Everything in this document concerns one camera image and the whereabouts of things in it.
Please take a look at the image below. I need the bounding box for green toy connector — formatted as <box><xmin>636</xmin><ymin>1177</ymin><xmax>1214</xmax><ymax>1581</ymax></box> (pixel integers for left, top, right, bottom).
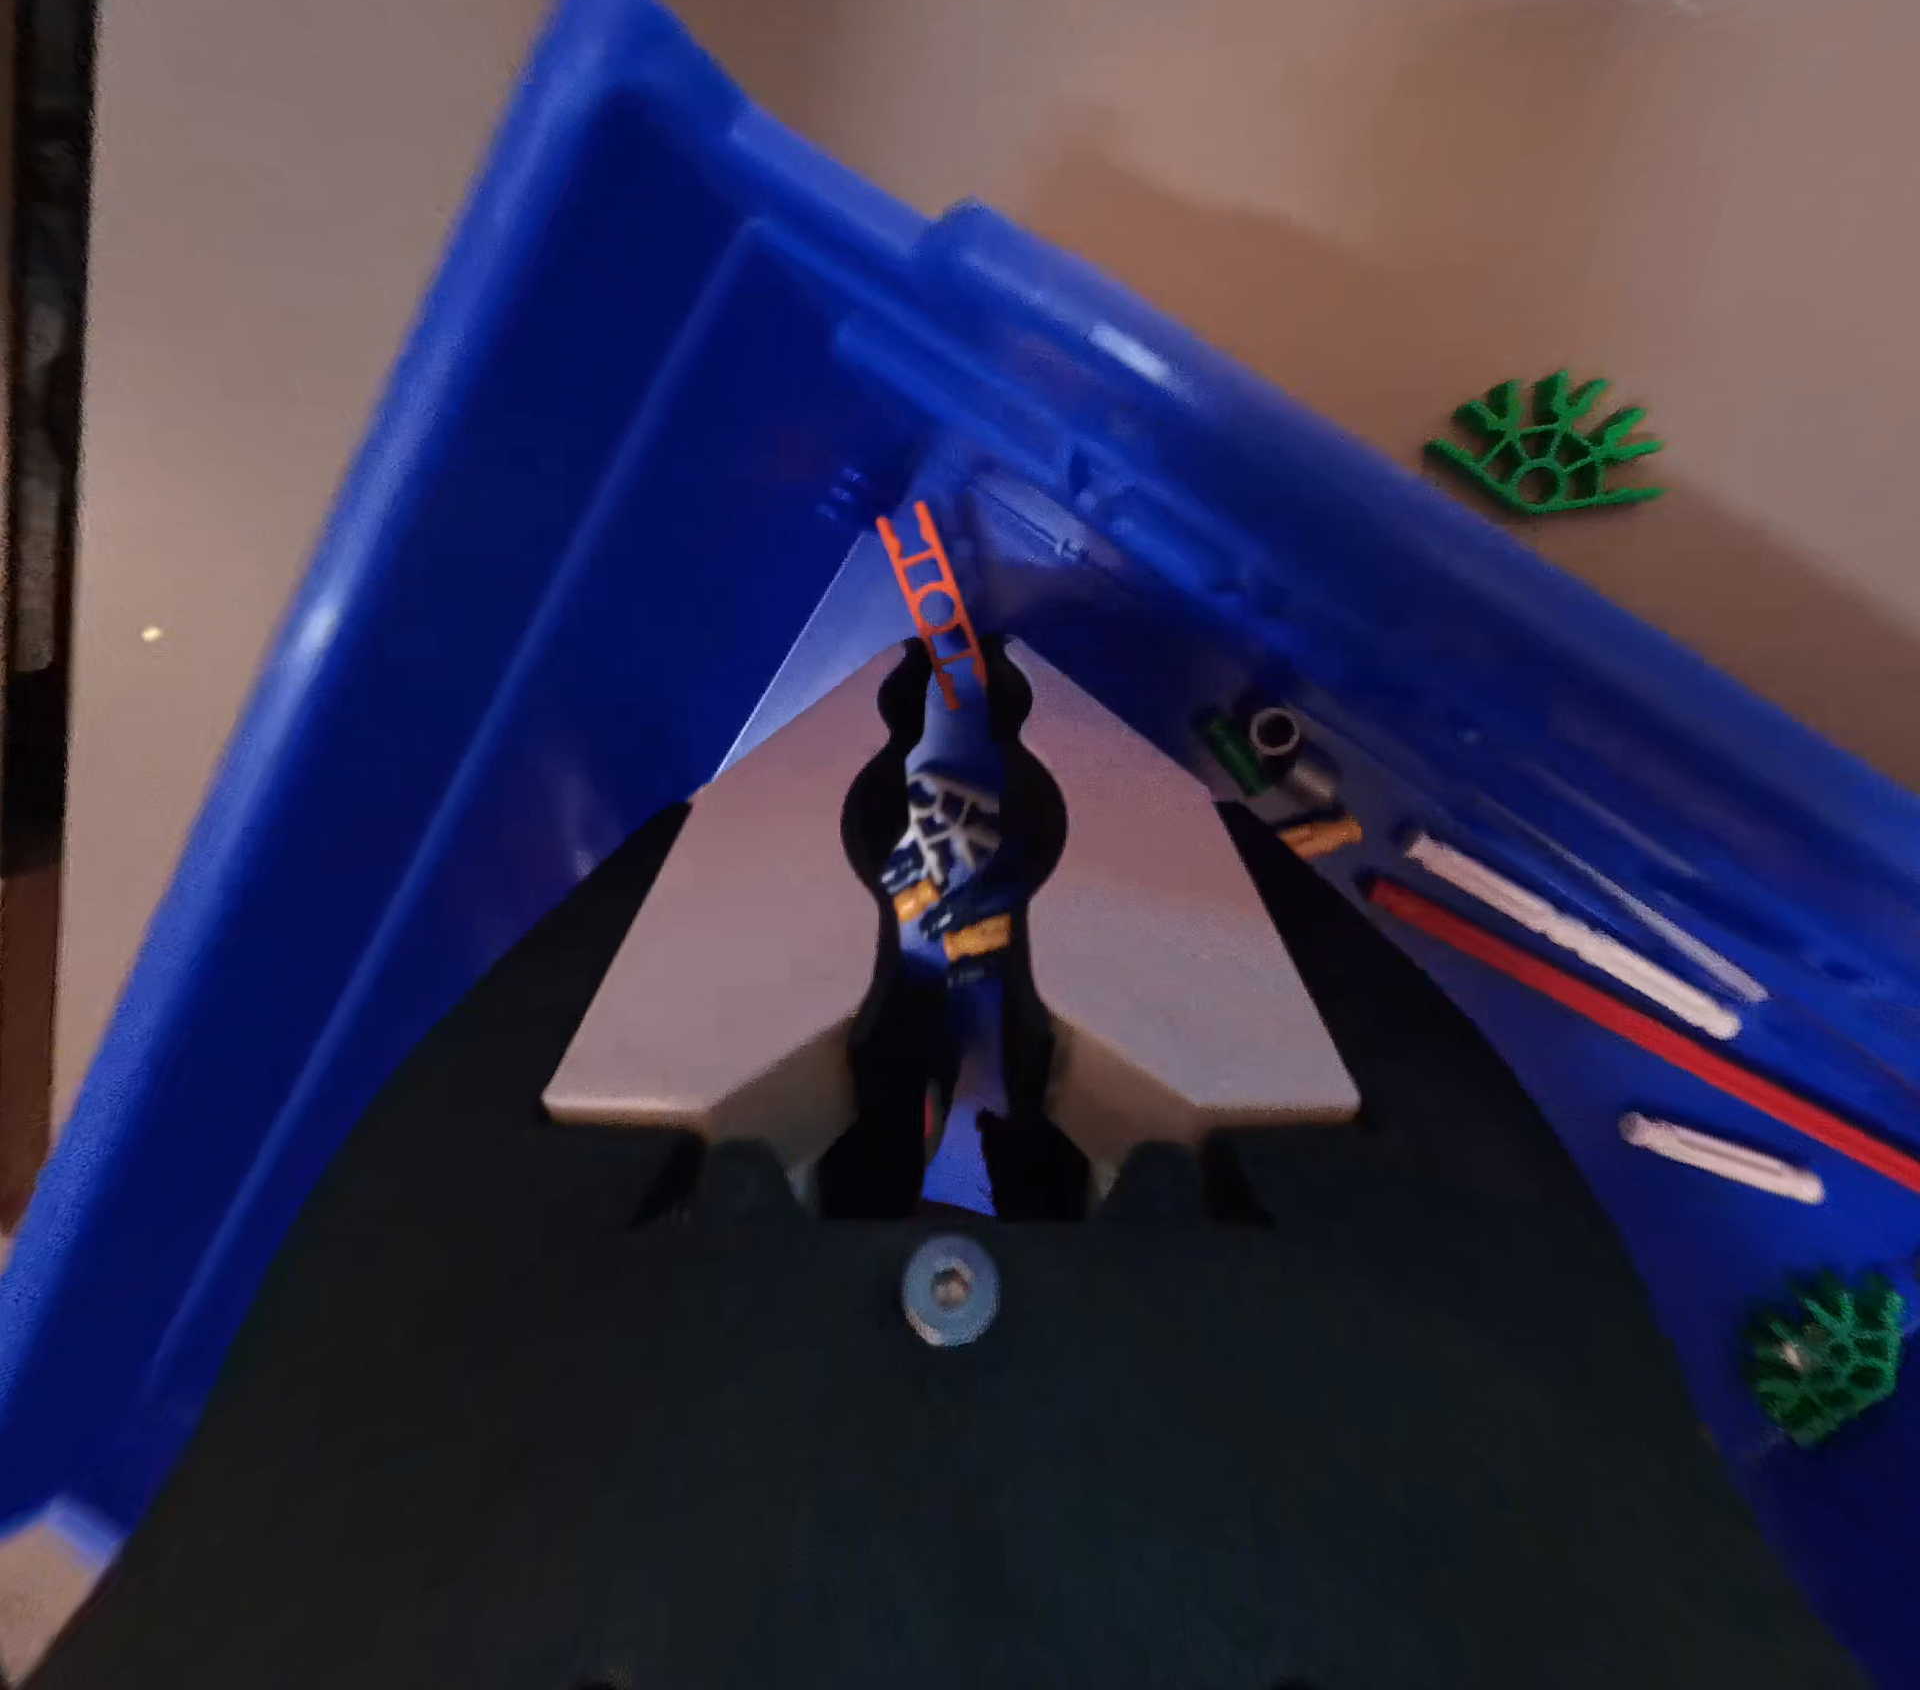
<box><xmin>1422</xmin><ymin>368</ymin><xmax>1669</xmax><ymax>519</ymax></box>
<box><xmin>1747</xmin><ymin>1272</ymin><xmax>1908</xmax><ymax>1450</ymax></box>

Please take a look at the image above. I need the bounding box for grey toy connector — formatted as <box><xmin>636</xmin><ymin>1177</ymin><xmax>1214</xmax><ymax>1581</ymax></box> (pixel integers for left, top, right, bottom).
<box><xmin>894</xmin><ymin>776</ymin><xmax>1006</xmax><ymax>892</ymax></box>

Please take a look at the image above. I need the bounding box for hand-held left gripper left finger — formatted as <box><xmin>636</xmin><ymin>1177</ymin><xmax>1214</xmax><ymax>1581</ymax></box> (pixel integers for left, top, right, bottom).
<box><xmin>540</xmin><ymin>636</ymin><xmax>933</xmax><ymax>1220</ymax></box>

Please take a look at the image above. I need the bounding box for green short toy rod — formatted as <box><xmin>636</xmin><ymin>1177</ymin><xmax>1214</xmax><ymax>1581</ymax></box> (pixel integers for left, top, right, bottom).
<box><xmin>1199</xmin><ymin>706</ymin><xmax>1272</xmax><ymax>793</ymax></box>

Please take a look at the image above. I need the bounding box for grey toy sleeve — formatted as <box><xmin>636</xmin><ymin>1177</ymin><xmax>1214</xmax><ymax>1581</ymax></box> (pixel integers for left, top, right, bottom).
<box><xmin>1243</xmin><ymin>706</ymin><xmax>1343</xmax><ymax>808</ymax></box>

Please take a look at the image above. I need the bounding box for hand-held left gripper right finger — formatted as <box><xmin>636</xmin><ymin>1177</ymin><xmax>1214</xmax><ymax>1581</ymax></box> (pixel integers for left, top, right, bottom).
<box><xmin>991</xmin><ymin>636</ymin><xmax>1364</xmax><ymax>1220</ymax></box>

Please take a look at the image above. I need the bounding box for long white toy rod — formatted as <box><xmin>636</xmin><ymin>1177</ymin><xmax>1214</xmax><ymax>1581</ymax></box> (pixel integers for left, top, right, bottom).
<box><xmin>1401</xmin><ymin>830</ymin><xmax>1747</xmax><ymax>1041</ymax></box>

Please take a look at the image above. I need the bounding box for long red toy rod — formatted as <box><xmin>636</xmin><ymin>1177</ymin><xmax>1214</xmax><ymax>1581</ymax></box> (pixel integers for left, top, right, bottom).
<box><xmin>1361</xmin><ymin>874</ymin><xmax>1920</xmax><ymax>1197</ymax></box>

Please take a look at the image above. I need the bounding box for orange toy piece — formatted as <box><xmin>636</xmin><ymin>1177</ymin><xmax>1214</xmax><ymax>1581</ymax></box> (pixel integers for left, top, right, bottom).
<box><xmin>872</xmin><ymin>497</ymin><xmax>995</xmax><ymax>712</ymax></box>

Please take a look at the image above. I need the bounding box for blue storage bin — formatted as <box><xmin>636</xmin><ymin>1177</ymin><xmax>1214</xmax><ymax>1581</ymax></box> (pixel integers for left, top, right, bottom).
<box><xmin>0</xmin><ymin>0</ymin><xmax>1920</xmax><ymax>1690</ymax></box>

